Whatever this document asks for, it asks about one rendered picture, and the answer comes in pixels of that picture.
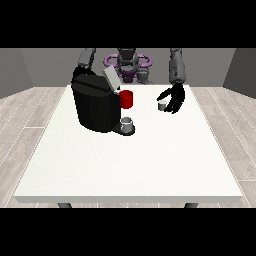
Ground red pod holder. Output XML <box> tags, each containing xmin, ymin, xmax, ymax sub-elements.
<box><xmin>119</xmin><ymin>89</ymin><xmax>134</xmax><ymax>110</ymax></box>

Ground black coffee machine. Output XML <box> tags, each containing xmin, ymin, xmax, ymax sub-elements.
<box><xmin>70</xmin><ymin>72</ymin><xmax>136</xmax><ymax>137</ymax></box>

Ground grey robot trunk purple rings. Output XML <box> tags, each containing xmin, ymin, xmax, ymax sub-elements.
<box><xmin>103</xmin><ymin>48</ymin><xmax>155</xmax><ymax>85</ymax></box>

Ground small grey cup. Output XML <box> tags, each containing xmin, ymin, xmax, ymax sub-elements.
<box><xmin>120</xmin><ymin>116</ymin><xmax>135</xmax><ymax>134</ymax></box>

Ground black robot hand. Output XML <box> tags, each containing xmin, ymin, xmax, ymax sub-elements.
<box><xmin>156</xmin><ymin>82</ymin><xmax>186</xmax><ymax>115</ymax></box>
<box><xmin>72</xmin><ymin>65</ymin><xmax>91</xmax><ymax>80</ymax></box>

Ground pale grey machine lid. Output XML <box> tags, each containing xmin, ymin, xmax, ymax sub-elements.
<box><xmin>102</xmin><ymin>65</ymin><xmax>122</xmax><ymax>91</ymax></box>

